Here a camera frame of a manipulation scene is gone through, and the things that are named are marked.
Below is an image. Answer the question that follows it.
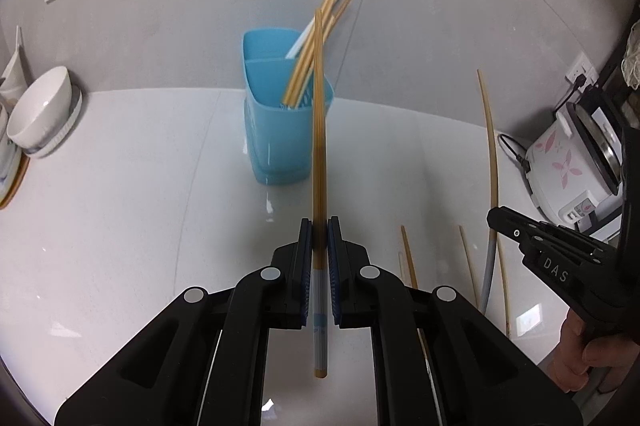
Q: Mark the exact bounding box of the blue figure print chopstick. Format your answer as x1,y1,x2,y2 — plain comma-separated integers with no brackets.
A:
311,8,331,379

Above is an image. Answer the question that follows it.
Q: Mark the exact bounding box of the grey-tipped wooden chopstick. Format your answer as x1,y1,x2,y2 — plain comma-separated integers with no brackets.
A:
476,68,501,309

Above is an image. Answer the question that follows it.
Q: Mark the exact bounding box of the person's right hand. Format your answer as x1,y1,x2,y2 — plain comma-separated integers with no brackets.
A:
552,308,640,391

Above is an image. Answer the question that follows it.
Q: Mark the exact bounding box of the black power cable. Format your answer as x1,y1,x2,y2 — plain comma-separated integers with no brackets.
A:
497,133,533,174

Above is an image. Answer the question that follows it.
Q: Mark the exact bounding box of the white ceramic bowl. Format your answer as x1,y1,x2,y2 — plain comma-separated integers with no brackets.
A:
6,66,72,149

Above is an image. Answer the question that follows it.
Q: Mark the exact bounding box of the steel cooker lid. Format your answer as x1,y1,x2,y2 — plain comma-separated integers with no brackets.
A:
570,103,623,194

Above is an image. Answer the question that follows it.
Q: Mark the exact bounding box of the ribbed white plate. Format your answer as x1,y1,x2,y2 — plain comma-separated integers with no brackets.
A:
25,83,83,159

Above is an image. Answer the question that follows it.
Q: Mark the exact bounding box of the white mesh cloth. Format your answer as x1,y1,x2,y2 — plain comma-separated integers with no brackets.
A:
620,20,640,89

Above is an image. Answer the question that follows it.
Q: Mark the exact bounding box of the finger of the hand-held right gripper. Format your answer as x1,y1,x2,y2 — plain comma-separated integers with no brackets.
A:
486,205,555,255

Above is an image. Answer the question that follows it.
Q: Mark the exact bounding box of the white rice cooker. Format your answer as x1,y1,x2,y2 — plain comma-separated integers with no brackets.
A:
525,103,626,227

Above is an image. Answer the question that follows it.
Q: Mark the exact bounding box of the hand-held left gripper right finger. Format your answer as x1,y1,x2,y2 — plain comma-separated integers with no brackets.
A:
326,216,585,426

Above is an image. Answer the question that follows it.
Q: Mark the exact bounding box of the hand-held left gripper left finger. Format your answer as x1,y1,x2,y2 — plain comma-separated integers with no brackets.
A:
52,217,315,426

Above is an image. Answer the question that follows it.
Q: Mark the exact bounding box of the wood-rimmed plate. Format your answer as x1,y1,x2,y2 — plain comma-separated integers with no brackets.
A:
0,151,31,211

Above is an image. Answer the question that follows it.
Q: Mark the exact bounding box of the blue plastic utensil holder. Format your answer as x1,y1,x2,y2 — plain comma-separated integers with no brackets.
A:
242,28,335,187

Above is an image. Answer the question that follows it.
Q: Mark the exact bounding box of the plain wooden chopstick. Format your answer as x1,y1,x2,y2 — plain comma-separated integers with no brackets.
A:
290,0,343,107
297,0,359,109
282,0,340,104
284,10,321,104

